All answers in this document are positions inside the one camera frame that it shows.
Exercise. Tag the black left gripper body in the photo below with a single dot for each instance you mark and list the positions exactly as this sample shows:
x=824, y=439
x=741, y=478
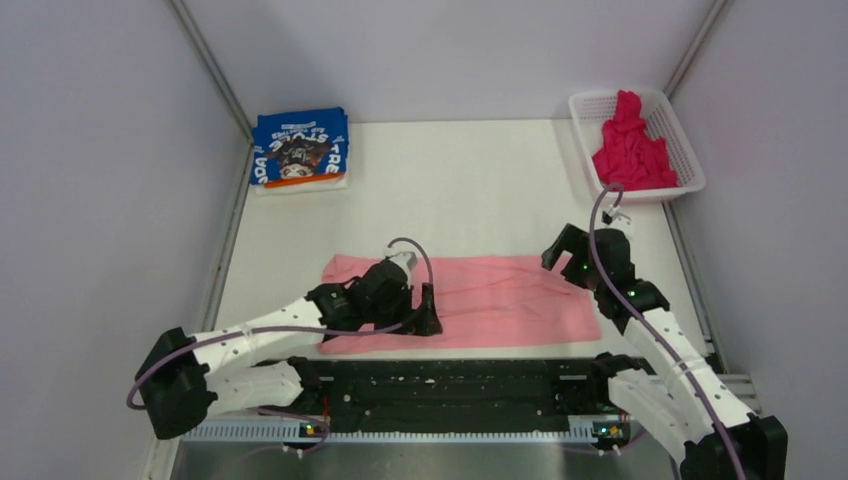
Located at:
x=398, y=311

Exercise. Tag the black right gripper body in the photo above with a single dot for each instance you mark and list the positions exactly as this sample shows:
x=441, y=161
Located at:
x=593, y=289

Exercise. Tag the light pink t-shirt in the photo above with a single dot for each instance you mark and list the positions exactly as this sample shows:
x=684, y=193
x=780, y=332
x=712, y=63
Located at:
x=491, y=302

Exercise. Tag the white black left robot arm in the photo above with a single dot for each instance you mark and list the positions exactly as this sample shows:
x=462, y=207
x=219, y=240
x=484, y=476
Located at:
x=187, y=378

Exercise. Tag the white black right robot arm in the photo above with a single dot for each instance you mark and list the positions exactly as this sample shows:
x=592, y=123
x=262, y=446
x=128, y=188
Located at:
x=706, y=429

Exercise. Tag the magenta t-shirt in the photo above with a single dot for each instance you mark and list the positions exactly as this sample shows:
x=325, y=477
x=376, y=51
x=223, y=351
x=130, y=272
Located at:
x=628, y=156

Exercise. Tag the folded white orange t-shirt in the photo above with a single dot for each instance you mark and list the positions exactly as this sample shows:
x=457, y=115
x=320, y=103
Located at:
x=316, y=183

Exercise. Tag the white plastic laundry basket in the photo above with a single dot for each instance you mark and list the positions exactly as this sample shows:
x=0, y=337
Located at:
x=591, y=109

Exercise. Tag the folded blue printed t-shirt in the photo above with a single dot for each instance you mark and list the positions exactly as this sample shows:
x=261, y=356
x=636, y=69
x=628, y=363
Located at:
x=300, y=144

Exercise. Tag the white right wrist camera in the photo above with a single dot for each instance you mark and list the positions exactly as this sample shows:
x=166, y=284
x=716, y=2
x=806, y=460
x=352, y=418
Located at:
x=613, y=218

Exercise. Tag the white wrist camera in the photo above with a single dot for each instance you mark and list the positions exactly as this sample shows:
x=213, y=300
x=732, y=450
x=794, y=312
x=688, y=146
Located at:
x=613, y=218
x=404, y=258

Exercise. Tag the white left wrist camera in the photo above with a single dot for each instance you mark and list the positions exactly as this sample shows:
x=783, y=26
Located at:
x=404, y=258

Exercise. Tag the aluminium rail frame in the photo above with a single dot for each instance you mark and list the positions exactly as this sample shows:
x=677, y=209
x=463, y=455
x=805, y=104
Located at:
x=279, y=428

